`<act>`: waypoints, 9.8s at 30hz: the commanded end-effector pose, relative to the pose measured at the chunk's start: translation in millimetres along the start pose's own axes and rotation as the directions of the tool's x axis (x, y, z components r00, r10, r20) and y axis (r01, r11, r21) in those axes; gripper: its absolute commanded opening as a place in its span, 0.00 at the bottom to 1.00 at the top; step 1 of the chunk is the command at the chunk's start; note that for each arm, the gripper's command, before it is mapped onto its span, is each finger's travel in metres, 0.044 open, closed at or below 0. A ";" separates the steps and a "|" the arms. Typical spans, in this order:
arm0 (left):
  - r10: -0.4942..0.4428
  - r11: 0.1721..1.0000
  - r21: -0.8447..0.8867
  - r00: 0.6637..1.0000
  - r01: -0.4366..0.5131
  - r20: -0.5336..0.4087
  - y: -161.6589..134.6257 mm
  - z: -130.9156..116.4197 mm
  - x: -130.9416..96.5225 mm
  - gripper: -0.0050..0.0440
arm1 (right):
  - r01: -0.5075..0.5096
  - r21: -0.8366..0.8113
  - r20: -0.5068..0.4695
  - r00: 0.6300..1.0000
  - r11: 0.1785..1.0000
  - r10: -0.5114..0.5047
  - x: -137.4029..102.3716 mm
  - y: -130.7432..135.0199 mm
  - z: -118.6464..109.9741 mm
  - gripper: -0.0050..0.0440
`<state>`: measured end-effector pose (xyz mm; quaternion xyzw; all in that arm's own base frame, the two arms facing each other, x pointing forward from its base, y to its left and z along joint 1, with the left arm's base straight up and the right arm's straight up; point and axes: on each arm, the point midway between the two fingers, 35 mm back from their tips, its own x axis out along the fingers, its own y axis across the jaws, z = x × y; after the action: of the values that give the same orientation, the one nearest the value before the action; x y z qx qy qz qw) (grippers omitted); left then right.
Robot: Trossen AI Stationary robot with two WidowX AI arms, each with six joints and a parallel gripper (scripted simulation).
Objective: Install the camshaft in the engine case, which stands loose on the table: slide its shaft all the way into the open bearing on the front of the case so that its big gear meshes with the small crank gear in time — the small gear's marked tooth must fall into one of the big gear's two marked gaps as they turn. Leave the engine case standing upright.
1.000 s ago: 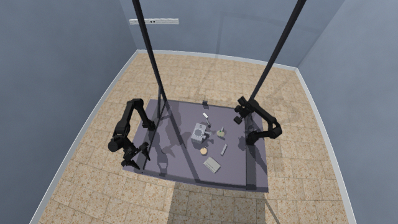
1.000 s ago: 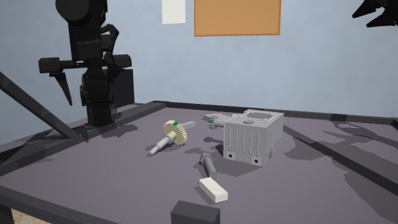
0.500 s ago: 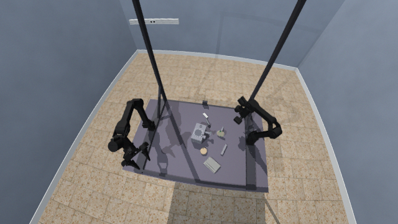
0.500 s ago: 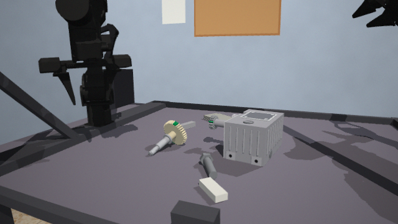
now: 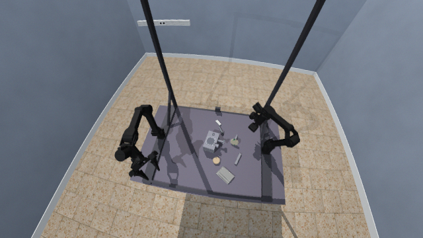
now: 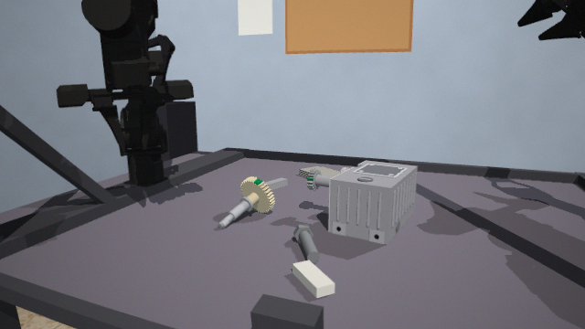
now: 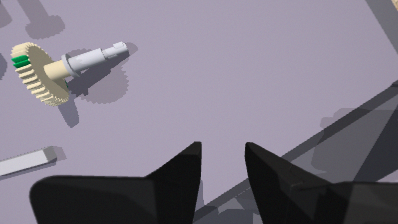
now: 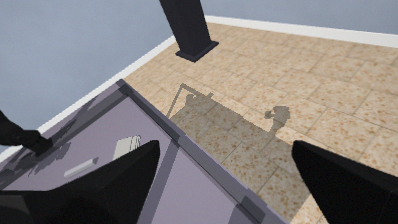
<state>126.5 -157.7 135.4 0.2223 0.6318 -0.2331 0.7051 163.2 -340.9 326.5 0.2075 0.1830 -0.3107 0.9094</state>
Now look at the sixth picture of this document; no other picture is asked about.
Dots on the camshaft with cream gear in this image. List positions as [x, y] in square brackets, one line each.
[256, 195]

